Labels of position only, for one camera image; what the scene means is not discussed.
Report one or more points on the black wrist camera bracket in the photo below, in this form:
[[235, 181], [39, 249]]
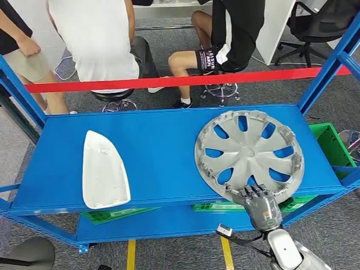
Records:
[[244, 240]]

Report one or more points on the black office chair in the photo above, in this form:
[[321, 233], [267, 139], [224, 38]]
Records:
[[323, 22]]

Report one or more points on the black round stool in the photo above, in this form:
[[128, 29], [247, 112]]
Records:
[[112, 96]]

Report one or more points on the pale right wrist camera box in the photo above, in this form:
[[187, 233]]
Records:
[[224, 230]]

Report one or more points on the black stool with chrome base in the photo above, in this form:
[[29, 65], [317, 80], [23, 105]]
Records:
[[222, 89]]

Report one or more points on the chrome round base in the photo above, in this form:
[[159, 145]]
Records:
[[350, 143]]

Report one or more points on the grey plastic wheel hubcap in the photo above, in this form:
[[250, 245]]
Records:
[[247, 152]]

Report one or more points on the green plastic crate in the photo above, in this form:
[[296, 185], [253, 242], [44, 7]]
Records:
[[213, 206], [331, 145], [112, 215]]

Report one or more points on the long red barrier belt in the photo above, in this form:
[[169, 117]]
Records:
[[168, 81]]

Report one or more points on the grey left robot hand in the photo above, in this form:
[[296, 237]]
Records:
[[104, 267]]

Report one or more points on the blue metal shelf rack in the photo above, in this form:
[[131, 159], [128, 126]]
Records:
[[157, 156]]

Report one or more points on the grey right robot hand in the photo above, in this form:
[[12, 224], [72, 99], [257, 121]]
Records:
[[263, 212]]

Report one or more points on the white mirror cover part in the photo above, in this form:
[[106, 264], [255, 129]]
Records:
[[104, 175]]

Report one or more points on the person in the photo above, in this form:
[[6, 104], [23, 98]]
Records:
[[28, 67], [98, 37], [241, 29]]

